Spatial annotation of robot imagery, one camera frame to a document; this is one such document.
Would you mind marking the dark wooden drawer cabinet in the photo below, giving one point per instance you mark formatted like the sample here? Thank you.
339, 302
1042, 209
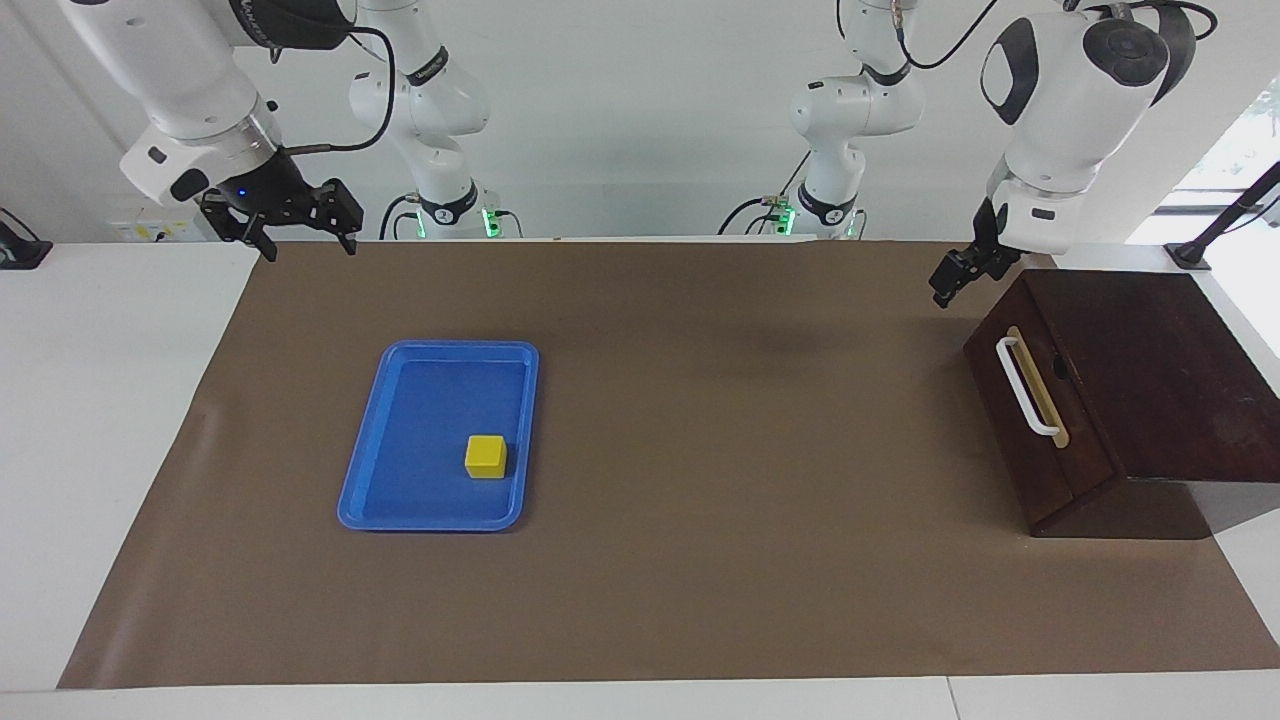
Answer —
1170, 380

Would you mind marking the brown table mat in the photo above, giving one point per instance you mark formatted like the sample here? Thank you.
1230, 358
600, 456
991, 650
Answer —
700, 500

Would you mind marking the black table mount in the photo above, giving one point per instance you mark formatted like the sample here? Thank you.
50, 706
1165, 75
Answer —
20, 255

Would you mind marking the yellow cube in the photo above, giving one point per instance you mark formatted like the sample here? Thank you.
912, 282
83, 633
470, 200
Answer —
486, 458

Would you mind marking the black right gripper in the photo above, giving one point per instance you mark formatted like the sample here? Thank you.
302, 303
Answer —
265, 195

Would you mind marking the blue plastic tray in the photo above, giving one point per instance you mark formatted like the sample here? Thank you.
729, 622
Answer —
420, 450

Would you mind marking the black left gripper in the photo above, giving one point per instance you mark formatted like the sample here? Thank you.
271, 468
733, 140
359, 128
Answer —
992, 245

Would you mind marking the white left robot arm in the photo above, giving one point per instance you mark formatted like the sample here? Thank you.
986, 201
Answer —
1060, 100

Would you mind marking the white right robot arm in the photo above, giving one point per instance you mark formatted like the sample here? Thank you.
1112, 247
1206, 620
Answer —
180, 70

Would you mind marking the black clamp stand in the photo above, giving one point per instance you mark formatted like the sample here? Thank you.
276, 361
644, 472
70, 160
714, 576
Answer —
1190, 252

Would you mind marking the white socket box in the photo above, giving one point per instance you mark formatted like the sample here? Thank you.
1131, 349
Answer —
140, 232

